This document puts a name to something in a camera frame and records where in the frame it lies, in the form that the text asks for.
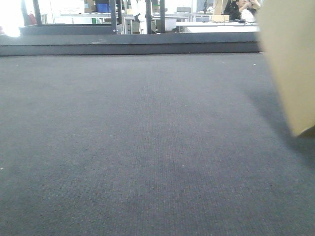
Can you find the tan cardboard box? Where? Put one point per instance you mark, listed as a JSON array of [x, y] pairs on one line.
[[287, 35]]

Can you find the white background table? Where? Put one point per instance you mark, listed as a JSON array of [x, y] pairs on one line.
[[210, 27]]

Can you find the person in background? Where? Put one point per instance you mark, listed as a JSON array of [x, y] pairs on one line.
[[241, 9]]

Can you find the black conveyor side rail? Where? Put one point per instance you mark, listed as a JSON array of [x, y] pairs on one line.
[[133, 44]]

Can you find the black frame post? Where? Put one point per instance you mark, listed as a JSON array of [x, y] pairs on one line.
[[113, 16]]

